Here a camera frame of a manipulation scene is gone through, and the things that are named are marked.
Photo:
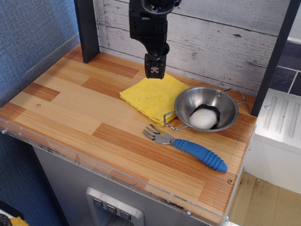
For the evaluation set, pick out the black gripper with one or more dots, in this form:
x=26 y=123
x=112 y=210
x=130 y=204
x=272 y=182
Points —
x=148 y=24

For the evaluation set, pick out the yellow towel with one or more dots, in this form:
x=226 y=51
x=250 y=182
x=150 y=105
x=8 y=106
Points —
x=154 y=97

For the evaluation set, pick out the steel colander bowl with handles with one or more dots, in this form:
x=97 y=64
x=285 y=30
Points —
x=225 y=101

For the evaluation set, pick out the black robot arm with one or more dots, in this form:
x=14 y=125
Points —
x=148 y=25

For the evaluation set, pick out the grey toy fridge cabinet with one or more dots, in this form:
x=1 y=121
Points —
x=165 y=196

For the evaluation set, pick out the white toy sink unit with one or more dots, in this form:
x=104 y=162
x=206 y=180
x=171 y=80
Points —
x=274 y=153

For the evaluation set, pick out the clear acrylic edge guard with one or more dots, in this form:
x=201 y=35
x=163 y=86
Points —
x=110 y=140

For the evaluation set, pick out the silver dispenser button panel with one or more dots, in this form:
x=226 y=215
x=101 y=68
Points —
x=109 y=211

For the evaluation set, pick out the yellow object at corner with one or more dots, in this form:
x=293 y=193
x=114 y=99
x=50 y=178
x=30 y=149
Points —
x=18 y=222

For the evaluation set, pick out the dark left frame post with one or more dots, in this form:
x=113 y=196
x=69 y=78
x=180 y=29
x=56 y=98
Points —
x=85 y=15

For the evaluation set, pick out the dark frame post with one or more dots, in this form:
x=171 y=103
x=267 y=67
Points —
x=85 y=15
x=275 y=57

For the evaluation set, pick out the fork with blue handle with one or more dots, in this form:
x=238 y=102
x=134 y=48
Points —
x=205 y=155

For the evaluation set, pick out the dark right frame post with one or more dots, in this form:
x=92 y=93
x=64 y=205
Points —
x=275 y=57

